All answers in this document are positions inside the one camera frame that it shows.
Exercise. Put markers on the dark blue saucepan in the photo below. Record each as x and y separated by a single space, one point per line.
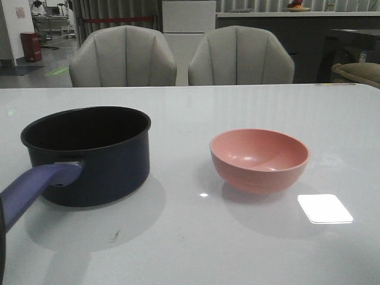
80 158

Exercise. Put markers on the left beige upholstered chair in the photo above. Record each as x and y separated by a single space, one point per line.
123 56

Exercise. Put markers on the red trash bin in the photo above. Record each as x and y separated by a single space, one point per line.
31 46

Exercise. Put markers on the beige cushion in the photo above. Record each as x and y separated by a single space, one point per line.
366 73

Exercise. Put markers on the fruit plate on counter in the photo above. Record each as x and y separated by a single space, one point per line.
297 6

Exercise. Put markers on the red barrier belt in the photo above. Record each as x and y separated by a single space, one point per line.
118 20

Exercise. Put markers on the right beige upholstered chair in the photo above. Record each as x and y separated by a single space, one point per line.
238 55

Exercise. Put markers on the pink bowl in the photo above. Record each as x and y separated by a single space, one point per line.
257 160

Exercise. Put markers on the grey kitchen counter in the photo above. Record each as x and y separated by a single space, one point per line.
301 33

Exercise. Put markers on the beige upholstered chair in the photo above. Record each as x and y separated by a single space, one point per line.
238 55
123 56

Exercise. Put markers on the dark side table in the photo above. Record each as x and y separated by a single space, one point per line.
346 46

